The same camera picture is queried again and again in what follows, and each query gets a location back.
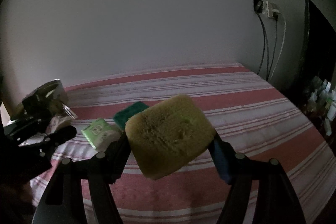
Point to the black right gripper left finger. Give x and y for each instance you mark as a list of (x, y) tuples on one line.
[(63, 198)]

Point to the green tissue pack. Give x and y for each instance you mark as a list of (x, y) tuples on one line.
[(100, 134)]

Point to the yellow green scrub sponge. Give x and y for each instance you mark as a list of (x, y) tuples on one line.
[(121, 117)]

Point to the large yellow sponge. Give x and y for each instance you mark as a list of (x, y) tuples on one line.
[(167, 136)]

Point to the pink candy bag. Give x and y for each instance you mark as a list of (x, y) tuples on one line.
[(60, 120)]

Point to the round metal tin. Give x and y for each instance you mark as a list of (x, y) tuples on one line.
[(42, 104)]

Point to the bottles on side shelf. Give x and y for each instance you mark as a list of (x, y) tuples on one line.
[(322, 105)]

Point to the wall power socket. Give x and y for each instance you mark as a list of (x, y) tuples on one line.
[(267, 8)]

